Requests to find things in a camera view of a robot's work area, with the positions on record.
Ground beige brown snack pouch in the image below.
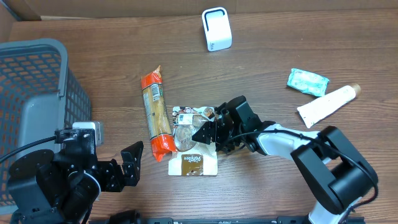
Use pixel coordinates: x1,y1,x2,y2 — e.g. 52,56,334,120
168,106,218,176

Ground orange biscuit pack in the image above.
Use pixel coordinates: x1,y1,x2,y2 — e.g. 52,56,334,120
141,65,177,162

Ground white tube with gold cap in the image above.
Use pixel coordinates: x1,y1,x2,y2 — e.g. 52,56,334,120
297,83,361,128

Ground teal snack packet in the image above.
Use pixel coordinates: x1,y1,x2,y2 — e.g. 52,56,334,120
287,68,330,97

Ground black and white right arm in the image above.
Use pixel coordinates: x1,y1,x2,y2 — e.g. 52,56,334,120
192,96,379,223

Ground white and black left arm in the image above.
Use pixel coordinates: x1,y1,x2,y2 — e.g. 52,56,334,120
7,128,144,223

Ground white barcode scanner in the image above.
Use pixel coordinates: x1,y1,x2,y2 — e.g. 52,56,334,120
201,7,233,52

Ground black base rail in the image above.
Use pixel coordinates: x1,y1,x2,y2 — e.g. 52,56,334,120
88,208,366,224

